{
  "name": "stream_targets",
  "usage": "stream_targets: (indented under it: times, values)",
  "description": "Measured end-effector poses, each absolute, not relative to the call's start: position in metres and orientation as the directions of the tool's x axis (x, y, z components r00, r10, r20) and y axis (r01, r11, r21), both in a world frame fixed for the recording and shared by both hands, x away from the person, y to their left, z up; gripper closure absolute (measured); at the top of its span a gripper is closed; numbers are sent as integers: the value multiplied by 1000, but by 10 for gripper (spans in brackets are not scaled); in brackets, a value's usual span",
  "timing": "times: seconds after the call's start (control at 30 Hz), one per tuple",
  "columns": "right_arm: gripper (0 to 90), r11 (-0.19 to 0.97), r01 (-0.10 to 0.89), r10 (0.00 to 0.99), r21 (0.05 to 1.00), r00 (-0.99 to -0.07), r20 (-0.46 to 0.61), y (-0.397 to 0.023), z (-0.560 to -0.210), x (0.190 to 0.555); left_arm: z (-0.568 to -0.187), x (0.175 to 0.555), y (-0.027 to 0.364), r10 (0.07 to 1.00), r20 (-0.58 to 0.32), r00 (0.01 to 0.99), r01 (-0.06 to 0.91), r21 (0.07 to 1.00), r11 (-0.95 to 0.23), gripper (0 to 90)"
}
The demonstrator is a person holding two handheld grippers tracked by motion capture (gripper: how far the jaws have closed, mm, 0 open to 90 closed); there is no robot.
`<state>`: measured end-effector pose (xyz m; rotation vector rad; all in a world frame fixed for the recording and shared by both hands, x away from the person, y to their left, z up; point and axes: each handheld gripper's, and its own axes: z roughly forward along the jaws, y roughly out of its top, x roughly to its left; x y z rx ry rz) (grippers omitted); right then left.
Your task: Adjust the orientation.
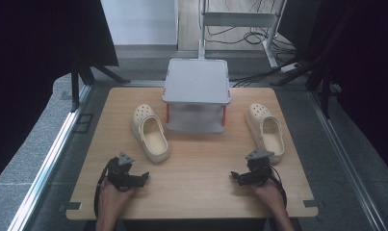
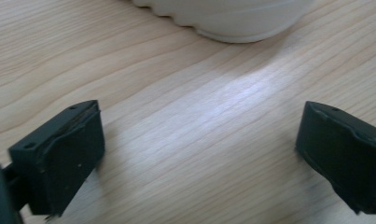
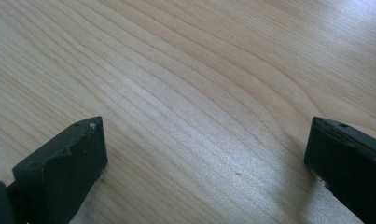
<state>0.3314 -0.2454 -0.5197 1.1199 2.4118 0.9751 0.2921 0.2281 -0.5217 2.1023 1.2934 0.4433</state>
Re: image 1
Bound white shoe rack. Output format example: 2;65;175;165
162;58;232;135

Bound person's right hand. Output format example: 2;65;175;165
250;177;286;214

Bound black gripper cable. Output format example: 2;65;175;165
268;166;289;210
92;157;117;219

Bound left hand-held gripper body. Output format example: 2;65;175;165
106;153;141;193

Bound bundle of black floor cables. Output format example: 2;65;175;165
203;0;300;89

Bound person's left hand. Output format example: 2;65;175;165
97;177;139;212

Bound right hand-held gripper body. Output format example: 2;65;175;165
245;148;276;187

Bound aluminium rail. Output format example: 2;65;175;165
7;84;93;231
307;90;388;231

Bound black tripod stand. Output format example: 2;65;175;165
69;57;132;114
271;47;335;120

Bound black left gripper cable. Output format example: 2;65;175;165
92;157;117;219

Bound white panel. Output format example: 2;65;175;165
99;0;180;46

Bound white metal stand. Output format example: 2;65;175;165
197;0;288;70

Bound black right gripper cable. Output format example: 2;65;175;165
268;166;289;210

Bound cream clog shoe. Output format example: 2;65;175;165
245;102;286;167
130;103;172;164

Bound white power strip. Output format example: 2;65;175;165
279;62;300;73

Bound black curtain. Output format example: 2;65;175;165
277;0;388;180
0;0;119;191

